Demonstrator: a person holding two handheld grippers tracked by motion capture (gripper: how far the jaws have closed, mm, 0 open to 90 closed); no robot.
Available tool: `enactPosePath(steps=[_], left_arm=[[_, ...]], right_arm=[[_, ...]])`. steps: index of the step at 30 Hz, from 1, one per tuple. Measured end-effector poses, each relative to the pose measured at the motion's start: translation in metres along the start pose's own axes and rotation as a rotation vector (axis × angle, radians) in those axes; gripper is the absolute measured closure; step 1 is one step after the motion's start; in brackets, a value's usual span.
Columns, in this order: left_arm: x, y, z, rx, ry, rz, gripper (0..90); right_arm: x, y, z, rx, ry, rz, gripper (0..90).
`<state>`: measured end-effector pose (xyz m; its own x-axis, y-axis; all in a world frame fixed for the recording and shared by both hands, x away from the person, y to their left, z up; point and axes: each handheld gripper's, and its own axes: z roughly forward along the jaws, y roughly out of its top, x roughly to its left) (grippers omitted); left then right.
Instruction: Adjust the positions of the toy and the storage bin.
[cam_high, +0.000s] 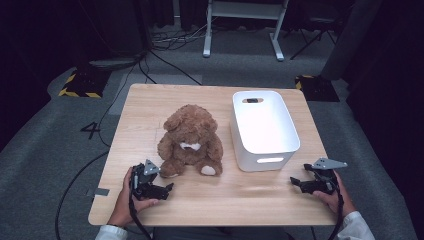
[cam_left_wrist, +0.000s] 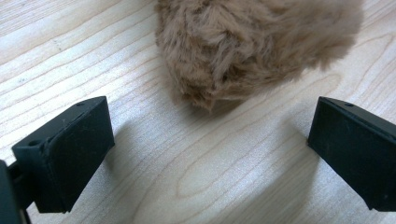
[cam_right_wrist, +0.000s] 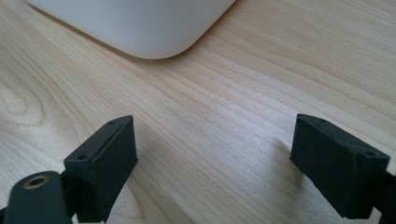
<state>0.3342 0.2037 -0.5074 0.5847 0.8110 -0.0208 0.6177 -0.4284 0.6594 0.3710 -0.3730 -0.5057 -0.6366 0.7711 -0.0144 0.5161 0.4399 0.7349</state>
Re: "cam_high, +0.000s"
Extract grey curtain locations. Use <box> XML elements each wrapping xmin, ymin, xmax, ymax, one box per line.
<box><xmin>319</xmin><ymin>0</ymin><xmax>383</xmax><ymax>81</ymax></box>

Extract brown teddy bear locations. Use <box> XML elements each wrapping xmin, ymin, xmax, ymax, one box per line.
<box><xmin>156</xmin><ymin>104</ymin><xmax>224</xmax><ymax>178</ymax></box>

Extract thick black floor cable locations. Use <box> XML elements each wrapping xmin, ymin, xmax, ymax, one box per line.
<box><xmin>54</xmin><ymin>150</ymin><xmax>111</xmax><ymax>240</ymax></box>

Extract person's dark trousers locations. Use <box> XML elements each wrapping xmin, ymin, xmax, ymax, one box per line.
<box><xmin>152</xmin><ymin>226</ymin><xmax>296</xmax><ymax>240</ymax></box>

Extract right hand-held gripper black cable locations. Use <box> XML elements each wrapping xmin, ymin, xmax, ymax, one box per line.
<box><xmin>327</xmin><ymin>188</ymin><xmax>345</xmax><ymax>240</ymax></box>

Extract black tripod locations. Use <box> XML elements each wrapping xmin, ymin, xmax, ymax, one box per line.
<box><xmin>289</xmin><ymin>14</ymin><xmax>338</xmax><ymax>61</ymax></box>

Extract person's right hand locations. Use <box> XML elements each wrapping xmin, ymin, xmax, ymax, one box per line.
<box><xmin>312</xmin><ymin>170</ymin><xmax>357</xmax><ymax>218</ymax></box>

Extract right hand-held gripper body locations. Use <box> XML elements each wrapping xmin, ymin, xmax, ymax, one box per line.
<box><xmin>303</xmin><ymin>157</ymin><xmax>348</xmax><ymax>195</ymax></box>

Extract bundle of floor cables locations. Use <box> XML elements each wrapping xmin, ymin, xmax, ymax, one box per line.
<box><xmin>150</xmin><ymin>16</ymin><xmax>218</xmax><ymax>52</ymax></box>

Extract hand-held gripper black cable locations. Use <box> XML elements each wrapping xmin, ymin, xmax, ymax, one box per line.
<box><xmin>327</xmin><ymin>188</ymin><xmax>345</xmax><ymax>240</ymax></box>
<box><xmin>128</xmin><ymin>196</ymin><xmax>154</xmax><ymax>240</ymax></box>

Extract white plastic storage bin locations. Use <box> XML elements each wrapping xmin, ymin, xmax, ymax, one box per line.
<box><xmin>229</xmin><ymin>90</ymin><xmax>301</xmax><ymax>173</ymax></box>

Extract person's left hand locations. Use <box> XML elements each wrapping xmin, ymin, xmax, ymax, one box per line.
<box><xmin>107</xmin><ymin>166</ymin><xmax>160</xmax><ymax>228</ymax></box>

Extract white metal stand frame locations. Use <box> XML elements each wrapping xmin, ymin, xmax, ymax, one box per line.
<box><xmin>202</xmin><ymin>0</ymin><xmax>290</xmax><ymax>62</ymax></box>

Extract black yellow striped base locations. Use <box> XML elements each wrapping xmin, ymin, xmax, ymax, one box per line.
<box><xmin>58</xmin><ymin>67</ymin><xmax>113</xmax><ymax>99</ymax></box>
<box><xmin>294</xmin><ymin>74</ymin><xmax>341</xmax><ymax>103</ymax></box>

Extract thin black floor cable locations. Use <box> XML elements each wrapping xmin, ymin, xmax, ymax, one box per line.
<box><xmin>97</xmin><ymin>54</ymin><xmax>148</xmax><ymax>148</ymax></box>

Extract left hand-held gripper black cable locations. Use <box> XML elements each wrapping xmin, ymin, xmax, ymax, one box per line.
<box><xmin>128</xmin><ymin>196</ymin><xmax>154</xmax><ymax>240</ymax></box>

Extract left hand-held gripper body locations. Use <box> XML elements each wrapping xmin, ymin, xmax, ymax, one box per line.
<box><xmin>130</xmin><ymin>159</ymin><xmax>161</xmax><ymax>201</ymax></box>

